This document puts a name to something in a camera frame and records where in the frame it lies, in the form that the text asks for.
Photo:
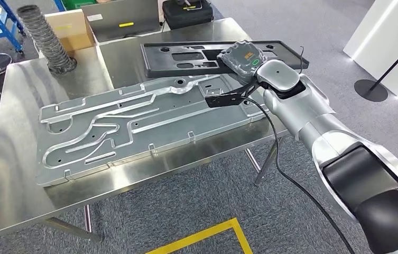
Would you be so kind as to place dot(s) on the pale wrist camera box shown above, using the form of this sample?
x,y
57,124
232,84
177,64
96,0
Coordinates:
x,y
223,100

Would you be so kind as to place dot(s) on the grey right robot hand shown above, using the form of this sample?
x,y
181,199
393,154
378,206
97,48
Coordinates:
x,y
242,59

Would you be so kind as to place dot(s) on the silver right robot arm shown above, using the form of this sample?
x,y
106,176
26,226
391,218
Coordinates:
x,y
307,108

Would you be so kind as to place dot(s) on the black carry case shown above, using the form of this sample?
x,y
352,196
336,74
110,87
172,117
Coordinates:
x,y
188,17

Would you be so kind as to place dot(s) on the white display plinth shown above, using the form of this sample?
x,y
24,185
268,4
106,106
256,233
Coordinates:
x,y
388,35

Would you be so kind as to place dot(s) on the yellow floor tape square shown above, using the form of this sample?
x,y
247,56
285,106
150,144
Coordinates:
x,y
202,236

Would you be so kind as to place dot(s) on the cardboard box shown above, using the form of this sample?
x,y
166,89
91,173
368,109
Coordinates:
x,y
74,31

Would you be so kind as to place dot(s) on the green plastic bin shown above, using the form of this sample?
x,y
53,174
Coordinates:
x,y
79,4

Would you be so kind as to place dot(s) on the black stanchion post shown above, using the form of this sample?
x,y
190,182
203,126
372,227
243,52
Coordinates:
x,y
370,90

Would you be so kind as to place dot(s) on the black plastic panel part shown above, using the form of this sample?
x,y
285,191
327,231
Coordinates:
x,y
153,63

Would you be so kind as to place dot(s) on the stainless steel workbench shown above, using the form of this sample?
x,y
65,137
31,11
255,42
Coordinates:
x,y
16,196

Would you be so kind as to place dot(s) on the stamped grey metal plate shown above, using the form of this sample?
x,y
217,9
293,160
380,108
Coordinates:
x,y
170,129

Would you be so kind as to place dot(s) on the grey metal case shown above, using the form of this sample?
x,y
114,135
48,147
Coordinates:
x,y
121,14

